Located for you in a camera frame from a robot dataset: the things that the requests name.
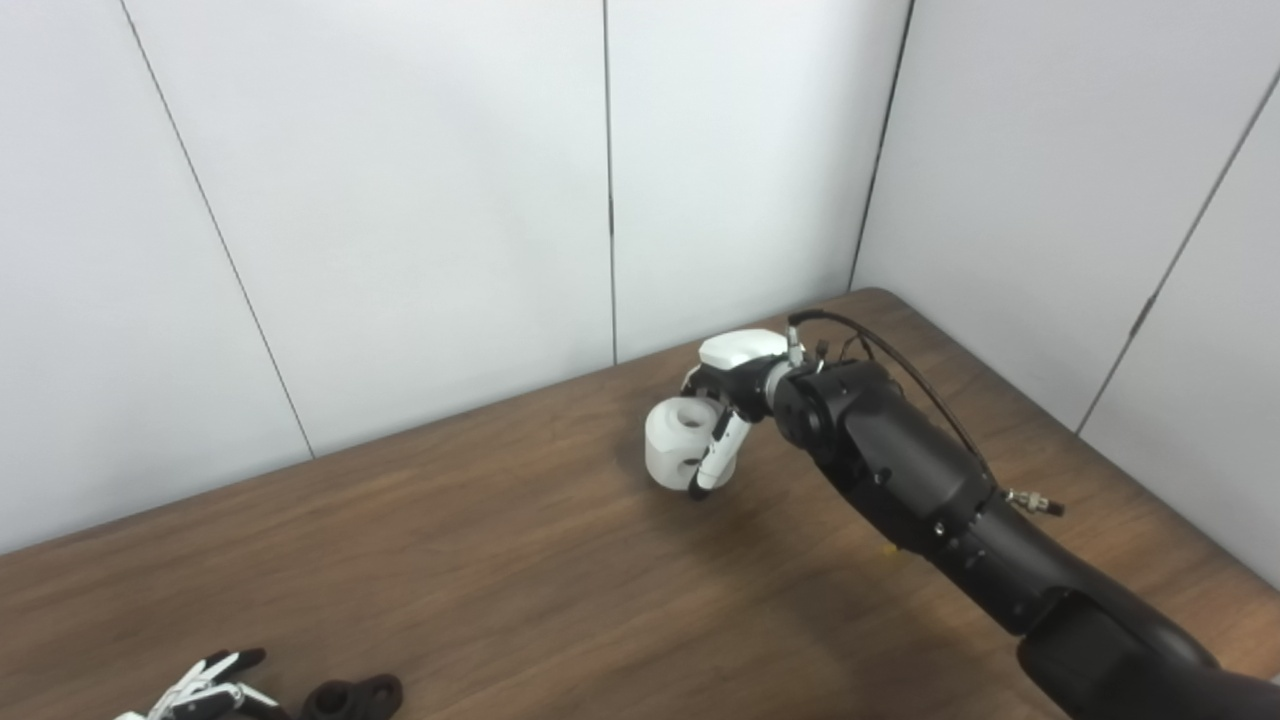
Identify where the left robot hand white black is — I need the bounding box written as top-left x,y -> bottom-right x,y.
115,648 -> 291,720

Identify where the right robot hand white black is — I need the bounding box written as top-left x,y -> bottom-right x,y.
680,328 -> 796,502

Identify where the round white piece with holes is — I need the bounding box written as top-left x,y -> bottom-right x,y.
644,396 -> 739,491

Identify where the black flanged holder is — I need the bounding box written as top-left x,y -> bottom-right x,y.
298,674 -> 404,720

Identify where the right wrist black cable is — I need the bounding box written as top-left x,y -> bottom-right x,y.
786,309 -> 1066,518

